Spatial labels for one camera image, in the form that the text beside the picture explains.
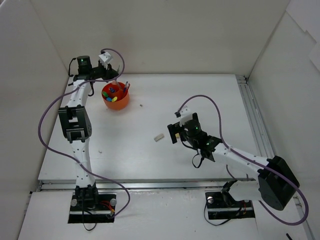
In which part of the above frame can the grey-white eraser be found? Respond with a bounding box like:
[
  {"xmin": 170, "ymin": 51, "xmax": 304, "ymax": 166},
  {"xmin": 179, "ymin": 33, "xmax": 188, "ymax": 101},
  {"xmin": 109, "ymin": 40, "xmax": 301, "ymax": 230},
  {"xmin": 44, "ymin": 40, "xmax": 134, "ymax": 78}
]
[{"xmin": 154, "ymin": 133, "xmax": 165, "ymax": 142}]

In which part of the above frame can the blue ballpoint pen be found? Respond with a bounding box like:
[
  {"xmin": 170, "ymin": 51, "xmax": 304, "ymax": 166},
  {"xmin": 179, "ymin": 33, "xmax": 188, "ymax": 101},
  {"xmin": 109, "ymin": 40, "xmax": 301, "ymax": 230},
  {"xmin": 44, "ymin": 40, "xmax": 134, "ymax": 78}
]
[{"xmin": 123, "ymin": 81, "xmax": 130, "ymax": 94}]

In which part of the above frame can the yellow slim highlighter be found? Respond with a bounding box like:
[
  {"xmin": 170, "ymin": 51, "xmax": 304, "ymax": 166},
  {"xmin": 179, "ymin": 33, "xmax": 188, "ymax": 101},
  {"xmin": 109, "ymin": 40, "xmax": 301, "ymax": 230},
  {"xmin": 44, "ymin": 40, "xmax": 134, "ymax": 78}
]
[{"xmin": 114, "ymin": 80, "xmax": 124, "ymax": 91}]

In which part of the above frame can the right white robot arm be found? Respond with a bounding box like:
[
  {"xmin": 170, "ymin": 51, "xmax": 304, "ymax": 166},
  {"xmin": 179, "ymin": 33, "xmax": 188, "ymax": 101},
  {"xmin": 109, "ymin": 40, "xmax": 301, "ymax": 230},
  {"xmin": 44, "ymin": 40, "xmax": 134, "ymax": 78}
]
[{"xmin": 167, "ymin": 113, "xmax": 300, "ymax": 211}]

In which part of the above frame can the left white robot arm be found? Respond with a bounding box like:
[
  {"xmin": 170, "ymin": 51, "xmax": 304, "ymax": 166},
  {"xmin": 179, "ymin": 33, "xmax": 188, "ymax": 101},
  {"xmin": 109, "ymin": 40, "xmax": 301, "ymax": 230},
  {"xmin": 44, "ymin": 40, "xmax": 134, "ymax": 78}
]
[{"xmin": 58, "ymin": 52, "xmax": 118, "ymax": 210}]

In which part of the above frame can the orange round divided container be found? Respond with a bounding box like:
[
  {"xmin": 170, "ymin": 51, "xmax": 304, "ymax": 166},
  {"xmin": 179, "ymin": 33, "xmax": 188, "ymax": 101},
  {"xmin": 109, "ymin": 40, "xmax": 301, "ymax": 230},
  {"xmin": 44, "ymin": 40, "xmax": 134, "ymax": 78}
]
[{"xmin": 101, "ymin": 82, "xmax": 130, "ymax": 111}]

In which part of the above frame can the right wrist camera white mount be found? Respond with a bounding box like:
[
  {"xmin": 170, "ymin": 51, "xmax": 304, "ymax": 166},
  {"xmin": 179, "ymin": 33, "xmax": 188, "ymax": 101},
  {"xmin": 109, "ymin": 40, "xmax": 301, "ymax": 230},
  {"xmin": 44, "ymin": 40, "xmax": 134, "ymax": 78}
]
[{"xmin": 174, "ymin": 105, "xmax": 193, "ymax": 127}]

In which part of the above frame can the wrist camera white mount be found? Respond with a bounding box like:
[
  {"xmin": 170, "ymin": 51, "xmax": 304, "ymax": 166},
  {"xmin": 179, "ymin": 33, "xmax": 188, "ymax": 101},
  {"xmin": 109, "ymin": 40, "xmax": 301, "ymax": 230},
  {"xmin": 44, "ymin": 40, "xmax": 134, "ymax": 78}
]
[
  {"xmin": 174, "ymin": 105, "xmax": 193, "ymax": 127},
  {"xmin": 98, "ymin": 51, "xmax": 113, "ymax": 69}
]

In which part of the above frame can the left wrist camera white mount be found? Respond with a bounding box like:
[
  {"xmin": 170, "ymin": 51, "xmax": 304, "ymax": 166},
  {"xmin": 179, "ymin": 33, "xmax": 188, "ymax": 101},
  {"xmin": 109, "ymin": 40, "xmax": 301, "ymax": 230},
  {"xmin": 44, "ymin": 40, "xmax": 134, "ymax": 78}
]
[{"xmin": 98, "ymin": 51, "xmax": 113, "ymax": 69}]

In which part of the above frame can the aluminium frame rail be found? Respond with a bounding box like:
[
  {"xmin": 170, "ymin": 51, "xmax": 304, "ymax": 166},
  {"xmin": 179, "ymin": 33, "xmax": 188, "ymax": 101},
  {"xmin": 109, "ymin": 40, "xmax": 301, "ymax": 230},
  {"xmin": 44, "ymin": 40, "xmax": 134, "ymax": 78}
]
[{"xmin": 31, "ymin": 74, "xmax": 308, "ymax": 240}]

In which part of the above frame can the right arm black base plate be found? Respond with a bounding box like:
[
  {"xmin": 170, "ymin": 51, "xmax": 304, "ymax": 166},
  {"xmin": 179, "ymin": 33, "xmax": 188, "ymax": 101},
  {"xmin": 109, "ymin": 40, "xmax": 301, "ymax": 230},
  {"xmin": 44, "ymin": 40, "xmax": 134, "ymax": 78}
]
[{"xmin": 203, "ymin": 184, "xmax": 256, "ymax": 226}]

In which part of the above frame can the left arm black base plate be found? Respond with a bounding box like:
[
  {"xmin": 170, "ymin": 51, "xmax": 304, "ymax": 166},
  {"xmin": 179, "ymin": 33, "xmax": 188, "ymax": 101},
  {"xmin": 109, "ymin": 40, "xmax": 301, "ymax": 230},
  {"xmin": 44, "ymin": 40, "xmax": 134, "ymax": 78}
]
[{"xmin": 68, "ymin": 192, "xmax": 117, "ymax": 224}]

